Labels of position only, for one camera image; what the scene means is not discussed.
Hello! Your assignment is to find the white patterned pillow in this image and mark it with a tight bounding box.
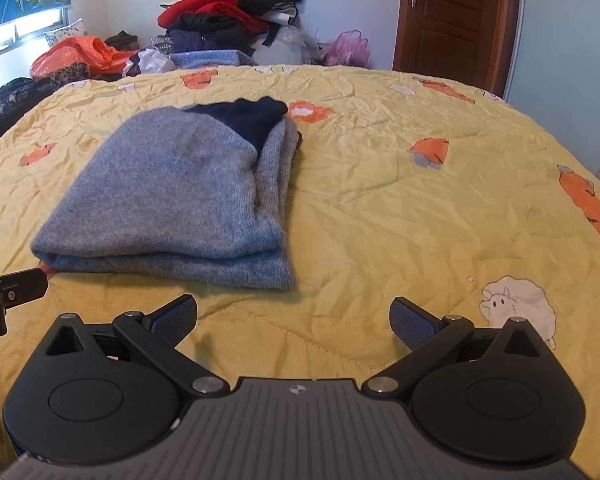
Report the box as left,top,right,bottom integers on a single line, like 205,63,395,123
44,18,86,47

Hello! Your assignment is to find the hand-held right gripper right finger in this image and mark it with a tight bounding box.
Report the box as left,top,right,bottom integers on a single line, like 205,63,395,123
360,296,543,401

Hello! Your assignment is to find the brown wooden door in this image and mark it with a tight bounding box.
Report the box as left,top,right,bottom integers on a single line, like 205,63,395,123
392,0,504,92

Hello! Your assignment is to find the clear plastic bag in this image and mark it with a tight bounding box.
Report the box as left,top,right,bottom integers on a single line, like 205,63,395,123
254,25,326,66

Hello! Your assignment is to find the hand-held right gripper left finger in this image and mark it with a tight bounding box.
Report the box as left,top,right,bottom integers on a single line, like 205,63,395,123
45,294,231,401

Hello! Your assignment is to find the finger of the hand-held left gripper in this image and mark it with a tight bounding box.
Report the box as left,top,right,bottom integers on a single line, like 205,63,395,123
0,267,49,309

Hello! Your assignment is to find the orange plastic bag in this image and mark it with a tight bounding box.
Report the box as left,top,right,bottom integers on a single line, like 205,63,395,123
30,36,139,81

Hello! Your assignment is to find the dark patterned cloth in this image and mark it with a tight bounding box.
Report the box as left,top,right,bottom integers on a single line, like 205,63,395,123
0,77,56,154

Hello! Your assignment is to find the yellow printed quilt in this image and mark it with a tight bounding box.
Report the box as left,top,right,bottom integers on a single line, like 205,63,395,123
0,62,600,480

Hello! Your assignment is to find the white crumpled plastic bag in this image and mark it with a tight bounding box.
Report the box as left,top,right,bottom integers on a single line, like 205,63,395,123
124,47,176,79

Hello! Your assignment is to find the light blue knit garment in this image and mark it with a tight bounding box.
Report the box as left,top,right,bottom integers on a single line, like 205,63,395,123
170,49,255,70

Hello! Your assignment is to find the grey sweater with navy sleeves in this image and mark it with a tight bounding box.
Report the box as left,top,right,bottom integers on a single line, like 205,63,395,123
30,96,304,292

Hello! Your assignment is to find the window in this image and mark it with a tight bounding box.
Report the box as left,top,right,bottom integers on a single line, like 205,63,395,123
0,5,74,64

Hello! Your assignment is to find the dark brown cloth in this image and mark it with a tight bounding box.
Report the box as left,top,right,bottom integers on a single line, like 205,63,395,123
105,30,139,51

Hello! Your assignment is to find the red garment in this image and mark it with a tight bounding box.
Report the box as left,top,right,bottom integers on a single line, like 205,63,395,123
158,0,269,37

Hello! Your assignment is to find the dark charcoal garment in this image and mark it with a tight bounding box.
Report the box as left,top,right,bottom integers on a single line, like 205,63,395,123
172,12,254,44

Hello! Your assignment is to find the purple navy garment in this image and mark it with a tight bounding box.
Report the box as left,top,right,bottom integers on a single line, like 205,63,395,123
167,29,204,54

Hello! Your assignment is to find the white wardrobe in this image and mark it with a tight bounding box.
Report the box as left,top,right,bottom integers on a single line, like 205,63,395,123
505,0,600,187

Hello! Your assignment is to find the leopard print cloth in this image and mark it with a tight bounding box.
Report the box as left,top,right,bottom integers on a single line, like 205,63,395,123
50,62,91,91

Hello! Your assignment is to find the wooden door frame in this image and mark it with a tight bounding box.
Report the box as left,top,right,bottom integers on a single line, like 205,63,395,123
492,0,529,99

